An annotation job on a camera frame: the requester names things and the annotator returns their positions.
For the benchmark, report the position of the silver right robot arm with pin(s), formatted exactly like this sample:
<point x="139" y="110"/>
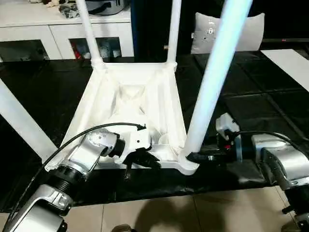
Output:
<point x="270" y="145"/>

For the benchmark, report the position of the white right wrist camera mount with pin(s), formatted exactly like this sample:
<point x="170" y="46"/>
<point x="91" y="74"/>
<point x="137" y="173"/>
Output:
<point x="225" y="122"/>

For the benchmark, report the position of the white plastic table leg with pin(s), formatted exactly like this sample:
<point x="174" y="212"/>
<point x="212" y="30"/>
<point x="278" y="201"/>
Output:
<point x="19" y="118"/>
<point x="174" y="31"/>
<point x="210" y="79"/>
<point x="88" y="31"/>

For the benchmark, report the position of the black work mat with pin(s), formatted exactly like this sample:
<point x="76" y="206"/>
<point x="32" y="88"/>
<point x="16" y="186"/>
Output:
<point x="253" y="79"/>

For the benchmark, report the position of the grey helmet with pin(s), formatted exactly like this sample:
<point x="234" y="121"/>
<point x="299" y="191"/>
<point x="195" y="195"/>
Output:
<point x="108" y="6"/>

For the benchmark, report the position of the white plastic table top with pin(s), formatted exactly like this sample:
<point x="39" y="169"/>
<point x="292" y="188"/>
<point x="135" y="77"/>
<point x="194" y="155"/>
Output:
<point x="161" y="101"/>

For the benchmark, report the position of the beige plush toy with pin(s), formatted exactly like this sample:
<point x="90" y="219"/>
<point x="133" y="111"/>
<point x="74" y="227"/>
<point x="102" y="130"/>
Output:
<point x="53" y="3"/>

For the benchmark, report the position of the black clutter pile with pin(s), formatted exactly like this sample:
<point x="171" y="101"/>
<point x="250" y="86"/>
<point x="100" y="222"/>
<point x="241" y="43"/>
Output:
<point x="68" y="12"/>

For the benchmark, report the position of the grey cushion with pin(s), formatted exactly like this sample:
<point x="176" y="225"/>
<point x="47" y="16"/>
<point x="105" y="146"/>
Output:
<point x="251" y="36"/>

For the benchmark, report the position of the black stand base bar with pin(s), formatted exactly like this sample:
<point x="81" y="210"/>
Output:
<point x="288" y="210"/>

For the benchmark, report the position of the white glass-door cabinet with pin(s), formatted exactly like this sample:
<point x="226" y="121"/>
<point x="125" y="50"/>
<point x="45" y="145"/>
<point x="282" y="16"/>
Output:
<point x="29" y="29"/>

